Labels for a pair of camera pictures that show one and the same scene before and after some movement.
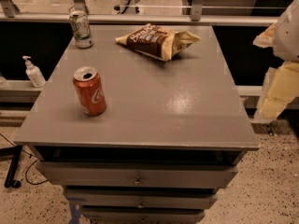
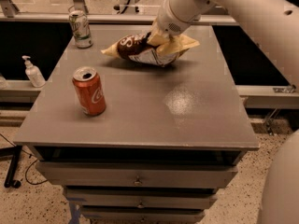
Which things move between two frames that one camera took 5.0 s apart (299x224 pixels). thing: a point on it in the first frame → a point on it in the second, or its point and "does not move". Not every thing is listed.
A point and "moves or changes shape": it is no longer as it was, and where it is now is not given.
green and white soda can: (81, 29) does not move
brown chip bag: (159, 43) moves or changes shape
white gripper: (288, 35) → (170, 21)
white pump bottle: (34, 73) does not move
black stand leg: (15, 152) does not move
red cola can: (92, 94) does not move
